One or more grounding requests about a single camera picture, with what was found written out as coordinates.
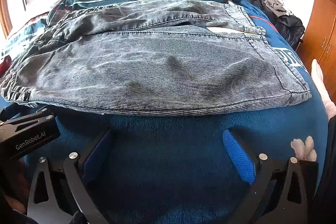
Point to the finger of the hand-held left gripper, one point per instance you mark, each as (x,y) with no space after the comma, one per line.
(45,116)

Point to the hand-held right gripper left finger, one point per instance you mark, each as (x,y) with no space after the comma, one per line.
(95,155)

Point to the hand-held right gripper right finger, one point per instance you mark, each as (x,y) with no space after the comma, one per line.
(240,155)

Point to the grey washed denim pants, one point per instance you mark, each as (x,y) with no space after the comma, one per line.
(157,69)

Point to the red cloth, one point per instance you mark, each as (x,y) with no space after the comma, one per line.
(4,65)

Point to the white fluffy slipper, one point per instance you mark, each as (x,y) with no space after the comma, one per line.
(305,148)

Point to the blue patterned fleece blanket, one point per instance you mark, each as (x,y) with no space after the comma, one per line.
(168,161)

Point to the person's leg in dark trousers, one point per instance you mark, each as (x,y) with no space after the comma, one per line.
(328,161)

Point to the person's foot in white sock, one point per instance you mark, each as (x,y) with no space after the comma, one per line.
(324,87)

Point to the black jacket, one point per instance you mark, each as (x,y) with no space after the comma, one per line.
(288,27)

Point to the grey crumpled garment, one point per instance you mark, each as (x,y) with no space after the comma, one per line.
(275,3)

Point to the brown wooden wardrobe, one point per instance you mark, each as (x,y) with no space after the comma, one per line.
(320,16)

